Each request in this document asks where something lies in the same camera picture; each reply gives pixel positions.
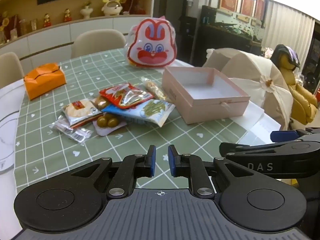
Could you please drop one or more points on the black water dispenser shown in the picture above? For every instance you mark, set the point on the black water dispenser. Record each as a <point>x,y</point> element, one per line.
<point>187,37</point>

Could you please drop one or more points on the white rice cracker packet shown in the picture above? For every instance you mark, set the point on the white rice cracker packet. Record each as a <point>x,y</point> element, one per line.
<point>80,108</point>

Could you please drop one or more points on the beige dining chair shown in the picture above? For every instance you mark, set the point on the beige dining chair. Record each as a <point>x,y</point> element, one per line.
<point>10,67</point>
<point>97,41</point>

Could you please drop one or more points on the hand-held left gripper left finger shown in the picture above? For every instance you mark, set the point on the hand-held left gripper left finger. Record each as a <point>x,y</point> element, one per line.
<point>152,162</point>

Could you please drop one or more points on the cream covered chair with flower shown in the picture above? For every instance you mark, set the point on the cream covered chair with flower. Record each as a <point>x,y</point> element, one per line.
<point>250,67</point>

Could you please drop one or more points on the green checked tablecloth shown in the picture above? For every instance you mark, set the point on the green checked tablecloth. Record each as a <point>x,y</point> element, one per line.
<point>100,67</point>

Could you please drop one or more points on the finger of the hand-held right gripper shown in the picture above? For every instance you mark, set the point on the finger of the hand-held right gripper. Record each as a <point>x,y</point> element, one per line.
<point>287,157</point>
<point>285,136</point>

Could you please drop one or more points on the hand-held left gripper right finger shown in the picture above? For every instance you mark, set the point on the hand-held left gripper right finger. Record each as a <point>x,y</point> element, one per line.
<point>172,163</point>

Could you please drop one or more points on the brown plush toy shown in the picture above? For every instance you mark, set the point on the brown plush toy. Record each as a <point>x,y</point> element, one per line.
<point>132,3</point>

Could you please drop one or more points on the red gold figurine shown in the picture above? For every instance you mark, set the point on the red gold figurine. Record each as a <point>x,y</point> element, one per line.
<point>46,20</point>
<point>67,15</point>

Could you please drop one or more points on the pink cardboard box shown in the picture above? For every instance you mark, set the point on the pink cardboard box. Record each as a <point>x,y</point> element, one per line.
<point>212,102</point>

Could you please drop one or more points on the red snack packet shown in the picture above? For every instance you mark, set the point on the red snack packet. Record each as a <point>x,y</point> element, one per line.
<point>125,95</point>

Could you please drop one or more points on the blue green snack packet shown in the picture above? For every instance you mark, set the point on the blue green snack packet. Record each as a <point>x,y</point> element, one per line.
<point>147,110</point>

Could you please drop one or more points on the glass fish tank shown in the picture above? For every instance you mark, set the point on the glass fish tank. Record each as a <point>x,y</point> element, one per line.
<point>225,32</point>

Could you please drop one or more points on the green olives packet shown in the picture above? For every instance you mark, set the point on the green olives packet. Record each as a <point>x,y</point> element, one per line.
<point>107,122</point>

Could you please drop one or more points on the red white rabbit snack bag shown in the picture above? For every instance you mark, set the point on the red white rabbit snack bag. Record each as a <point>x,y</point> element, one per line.
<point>151,45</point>

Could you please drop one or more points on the white vase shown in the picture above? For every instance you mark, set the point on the white vase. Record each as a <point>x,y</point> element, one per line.
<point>86,11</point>

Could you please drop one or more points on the white curtain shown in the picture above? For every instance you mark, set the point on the white curtain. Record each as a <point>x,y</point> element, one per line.
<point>287,25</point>

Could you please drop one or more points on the orange tissue box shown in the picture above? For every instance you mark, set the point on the orange tissue box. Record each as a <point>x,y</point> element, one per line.
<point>45,80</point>

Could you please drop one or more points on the white sideboard cabinet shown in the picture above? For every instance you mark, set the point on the white sideboard cabinet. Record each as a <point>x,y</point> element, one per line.
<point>50,35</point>

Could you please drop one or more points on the white cartoon figurine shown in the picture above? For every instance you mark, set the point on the white cartoon figurine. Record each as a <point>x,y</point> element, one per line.
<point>111,6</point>

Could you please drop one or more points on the clear yellow rice bar packet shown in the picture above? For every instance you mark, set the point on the clear yellow rice bar packet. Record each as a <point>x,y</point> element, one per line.
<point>156,88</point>

